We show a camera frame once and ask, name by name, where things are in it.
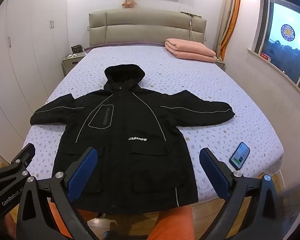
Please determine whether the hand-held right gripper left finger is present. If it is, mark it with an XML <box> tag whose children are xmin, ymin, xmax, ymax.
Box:
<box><xmin>16</xmin><ymin>147</ymin><xmax>98</xmax><ymax>240</ymax></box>

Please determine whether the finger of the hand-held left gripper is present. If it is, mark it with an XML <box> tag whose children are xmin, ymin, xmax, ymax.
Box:
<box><xmin>9</xmin><ymin>142</ymin><xmax>36</xmax><ymax>173</ymax></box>

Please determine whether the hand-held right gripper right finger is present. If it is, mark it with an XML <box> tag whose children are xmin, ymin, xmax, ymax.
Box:
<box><xmin>199</xmin><ymin>147</ymin><xmax>288</xmax><ymax>240</ymax></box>

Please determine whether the black hooded jacket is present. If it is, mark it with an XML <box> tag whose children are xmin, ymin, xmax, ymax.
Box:
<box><xmin>30</xmin><ymin>64</ymin><xmax>235</xmax><ymax>215</ymax></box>

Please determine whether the smartphone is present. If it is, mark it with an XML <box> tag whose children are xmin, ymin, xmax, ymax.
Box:
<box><xmin>229</xmin><ymin>142</ymin><xmax>251</xmax><ymax>170</ymax></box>

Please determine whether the floral quilted bed cover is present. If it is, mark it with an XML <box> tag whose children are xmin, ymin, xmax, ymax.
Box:
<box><xmin>25</xmin><ymin>45</ymin><xmax>284</xmax><ymax>203</ymax></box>

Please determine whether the white wardrobe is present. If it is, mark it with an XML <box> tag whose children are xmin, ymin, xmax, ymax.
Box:
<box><xmin>0</xmin><ymin>0</ymin><xmax>73</xmax><ymax>140</ymax></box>

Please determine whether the folded pink blanket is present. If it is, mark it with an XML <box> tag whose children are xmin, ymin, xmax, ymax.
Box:
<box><xmin>164</xmin><ymin>38</ymin><xmax>217</xmax><ymax>62</ymax></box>

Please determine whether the window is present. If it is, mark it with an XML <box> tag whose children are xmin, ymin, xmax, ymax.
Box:
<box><xmin>254</xmin><ymin>0</ymin><xmax>300</xmax><ymax>91</ymax></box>

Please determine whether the beige padded headboard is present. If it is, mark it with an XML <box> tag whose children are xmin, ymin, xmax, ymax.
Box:
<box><xmin>88</xmin><ymin>9</ymin><xmax>207</xmax><ymax>48</ymax></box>

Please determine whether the orange and beige curtain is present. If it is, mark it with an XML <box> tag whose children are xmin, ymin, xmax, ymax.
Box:
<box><xmin>216</xmin><ymin>0</ymin><xmax>242</xmax><ymax>61</ymax></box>

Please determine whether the round window sticker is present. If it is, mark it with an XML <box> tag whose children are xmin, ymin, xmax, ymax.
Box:
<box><xmin>280</xmin><ymin>24</ymin><xmax>296</xmax><ymax>41</ymax></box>

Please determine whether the wooden stick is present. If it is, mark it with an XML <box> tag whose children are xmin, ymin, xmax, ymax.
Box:
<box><xmin>180</xmin><ymin>11</ymin><xmax>203</xmax><ymax>19</ymax></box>

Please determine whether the orange plush toy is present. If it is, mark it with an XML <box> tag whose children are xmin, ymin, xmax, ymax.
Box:
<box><xmin>122</xmin><ymin>0</ymin><xmax>138</xmax><ymax>9</ymax></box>

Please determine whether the white hanging cable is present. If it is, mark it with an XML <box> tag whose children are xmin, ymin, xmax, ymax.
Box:
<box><xmin>184</xmin><ymin>0</ymin><xmax>197</xmax><ymax>42</ymax></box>

